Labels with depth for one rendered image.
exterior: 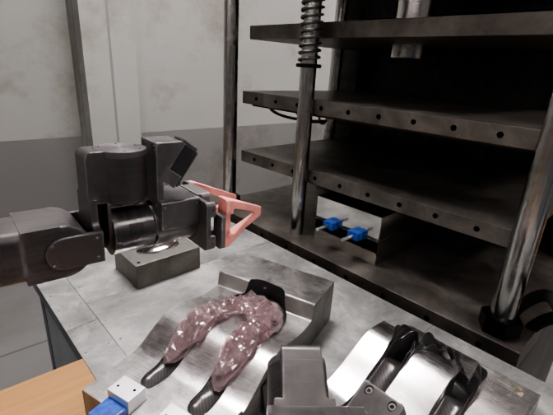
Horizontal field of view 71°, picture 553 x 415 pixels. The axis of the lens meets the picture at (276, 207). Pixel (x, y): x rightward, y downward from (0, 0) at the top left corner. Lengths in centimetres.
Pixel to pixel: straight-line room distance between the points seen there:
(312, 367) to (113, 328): 72
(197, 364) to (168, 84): 246
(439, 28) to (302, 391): 103
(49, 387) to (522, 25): 127
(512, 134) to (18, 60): 248
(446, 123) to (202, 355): 83
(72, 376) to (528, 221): 102
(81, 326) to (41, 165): 189
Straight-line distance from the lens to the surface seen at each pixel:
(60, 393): 90
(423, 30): 123
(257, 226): 156
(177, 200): 48
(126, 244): 48
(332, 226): 136
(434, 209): 119
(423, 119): 117
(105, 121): 262
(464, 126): 113
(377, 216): 128
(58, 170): 285
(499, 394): 75
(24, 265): 45
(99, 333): 101
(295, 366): 36
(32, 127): 279
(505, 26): 115
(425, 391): 72
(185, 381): 77
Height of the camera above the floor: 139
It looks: 20 degrees down
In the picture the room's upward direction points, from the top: 3 degrees clockwise
